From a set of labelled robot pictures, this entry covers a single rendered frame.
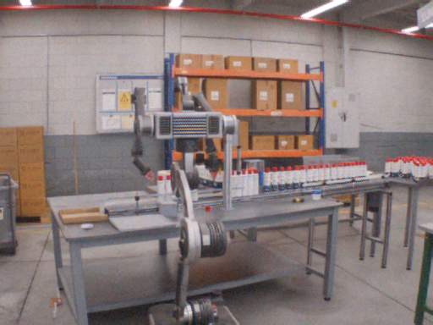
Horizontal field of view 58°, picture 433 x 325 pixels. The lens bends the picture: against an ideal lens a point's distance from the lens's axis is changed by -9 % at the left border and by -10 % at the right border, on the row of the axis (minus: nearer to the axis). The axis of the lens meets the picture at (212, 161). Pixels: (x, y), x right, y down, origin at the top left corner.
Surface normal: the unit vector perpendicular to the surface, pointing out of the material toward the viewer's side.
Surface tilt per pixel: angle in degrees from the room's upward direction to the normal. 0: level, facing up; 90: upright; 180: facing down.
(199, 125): 90
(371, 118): 90
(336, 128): 90
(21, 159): 90
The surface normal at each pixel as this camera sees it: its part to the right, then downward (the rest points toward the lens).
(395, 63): 0.27, 0.11
